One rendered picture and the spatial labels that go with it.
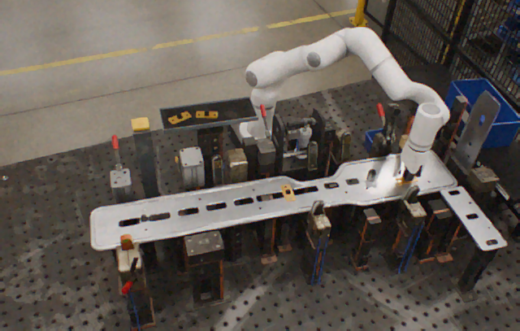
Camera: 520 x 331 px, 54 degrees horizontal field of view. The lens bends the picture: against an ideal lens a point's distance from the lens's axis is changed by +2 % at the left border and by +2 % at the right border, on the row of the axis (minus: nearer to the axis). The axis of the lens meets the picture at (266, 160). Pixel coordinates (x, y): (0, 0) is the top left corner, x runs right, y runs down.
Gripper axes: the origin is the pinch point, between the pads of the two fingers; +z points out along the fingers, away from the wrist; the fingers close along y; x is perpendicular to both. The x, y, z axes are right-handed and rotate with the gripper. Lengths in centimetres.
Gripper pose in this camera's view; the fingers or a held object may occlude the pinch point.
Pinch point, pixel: (409, 174)
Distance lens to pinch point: 200.1
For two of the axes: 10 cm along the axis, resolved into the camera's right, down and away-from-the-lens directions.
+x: 9.6, -1.6, 2.3
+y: 2.7, 6.7, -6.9
